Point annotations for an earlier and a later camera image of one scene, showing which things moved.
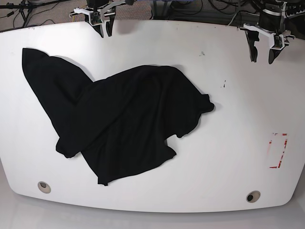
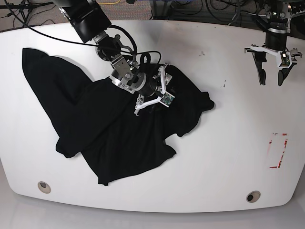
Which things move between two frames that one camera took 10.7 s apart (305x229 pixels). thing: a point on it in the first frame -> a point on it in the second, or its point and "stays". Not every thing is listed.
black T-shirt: (118, 123) stays
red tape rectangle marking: (279, 163) stays
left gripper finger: (273, 53) -> (283, 73)
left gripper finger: (252, 36) -> (259, 57)
